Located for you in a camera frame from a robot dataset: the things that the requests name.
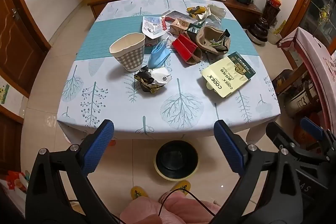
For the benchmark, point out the dark box with fruit print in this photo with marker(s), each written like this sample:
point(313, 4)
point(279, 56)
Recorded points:
point(282, 81)

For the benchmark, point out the tall dark vase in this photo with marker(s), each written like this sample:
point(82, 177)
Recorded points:
point(270, 11)

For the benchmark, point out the blue face mask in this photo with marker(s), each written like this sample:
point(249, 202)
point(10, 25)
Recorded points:
point(157, 56)

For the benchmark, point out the colourful wall chart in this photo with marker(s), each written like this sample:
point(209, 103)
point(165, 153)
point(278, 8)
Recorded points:
point(4, 92)

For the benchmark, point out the dark green crumpled wrapper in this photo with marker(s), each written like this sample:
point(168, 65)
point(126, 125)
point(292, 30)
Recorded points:
point(221, 43)

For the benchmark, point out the brown wooden door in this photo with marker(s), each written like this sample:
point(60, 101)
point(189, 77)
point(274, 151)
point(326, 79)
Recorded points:
point(18, 50)

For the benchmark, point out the white crumpled packet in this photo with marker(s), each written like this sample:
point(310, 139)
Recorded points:
point(161, 77)

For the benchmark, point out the black gold crumpled wrapper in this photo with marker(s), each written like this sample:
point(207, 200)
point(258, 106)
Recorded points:
point(144, 79)

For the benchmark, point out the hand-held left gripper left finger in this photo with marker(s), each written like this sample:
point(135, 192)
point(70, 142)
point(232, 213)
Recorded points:
point(101, 145)

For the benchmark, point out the brown pulp cup carrier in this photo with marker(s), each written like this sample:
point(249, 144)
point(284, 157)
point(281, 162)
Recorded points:
point(204, 37)

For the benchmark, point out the yellow artificial flowers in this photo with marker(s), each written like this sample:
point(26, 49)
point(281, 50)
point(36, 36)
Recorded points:
point(325, 14)

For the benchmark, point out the pale blue tree-print tablecloth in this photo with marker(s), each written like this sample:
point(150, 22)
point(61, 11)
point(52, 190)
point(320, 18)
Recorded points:
point(118, 108)

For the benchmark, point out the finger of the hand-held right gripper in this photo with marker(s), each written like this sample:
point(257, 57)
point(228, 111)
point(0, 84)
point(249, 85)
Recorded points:
point(278, 134)
point(311, 127)

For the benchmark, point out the black round bin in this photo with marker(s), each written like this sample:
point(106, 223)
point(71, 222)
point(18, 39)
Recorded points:
point(176, 158)

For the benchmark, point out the clear plastic bag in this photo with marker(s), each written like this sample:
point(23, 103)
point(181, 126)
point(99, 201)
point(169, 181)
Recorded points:
point(211, 22)

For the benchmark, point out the person's legs in pink pants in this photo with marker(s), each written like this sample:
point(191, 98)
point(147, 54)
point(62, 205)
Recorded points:
point(170, 211)

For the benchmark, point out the red paper bags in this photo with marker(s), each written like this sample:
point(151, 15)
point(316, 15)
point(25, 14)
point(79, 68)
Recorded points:
point(15, 182)

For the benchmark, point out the yellow slipper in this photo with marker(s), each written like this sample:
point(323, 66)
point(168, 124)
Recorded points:
point(137, 192)
point(181, 186)

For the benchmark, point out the yellow snack wrapper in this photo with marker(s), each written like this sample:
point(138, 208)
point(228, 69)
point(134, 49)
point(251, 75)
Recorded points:
point(194, 10)

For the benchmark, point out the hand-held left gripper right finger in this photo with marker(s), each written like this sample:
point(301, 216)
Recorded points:
point(227, 145)

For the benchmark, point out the white bucket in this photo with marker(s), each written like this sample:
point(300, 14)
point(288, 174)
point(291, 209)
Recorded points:
point(273, 37)

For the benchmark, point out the red cardboard box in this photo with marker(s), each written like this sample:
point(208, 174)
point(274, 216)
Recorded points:
point(183, 47)

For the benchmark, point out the stacked dark pots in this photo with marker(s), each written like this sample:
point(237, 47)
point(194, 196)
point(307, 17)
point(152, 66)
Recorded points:
point(258, 32)

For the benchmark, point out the white crumpled bag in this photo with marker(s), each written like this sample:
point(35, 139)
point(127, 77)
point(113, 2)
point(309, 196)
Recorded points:
point(216, 11)

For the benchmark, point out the table with pink cloth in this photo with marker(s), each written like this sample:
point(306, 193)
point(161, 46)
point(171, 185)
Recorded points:
point(315, 48)

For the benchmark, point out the checkered paper cup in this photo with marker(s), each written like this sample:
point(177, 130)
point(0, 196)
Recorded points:
point(130, 58)

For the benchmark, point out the white printed paper packet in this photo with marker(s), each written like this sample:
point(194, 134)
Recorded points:
point(152, 27)

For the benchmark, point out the brown carton with green label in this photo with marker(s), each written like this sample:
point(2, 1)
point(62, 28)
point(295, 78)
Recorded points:
point(179, 26)

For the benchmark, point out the yellow green cardboard box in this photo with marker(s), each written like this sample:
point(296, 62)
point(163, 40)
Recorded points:
point(225, 79)

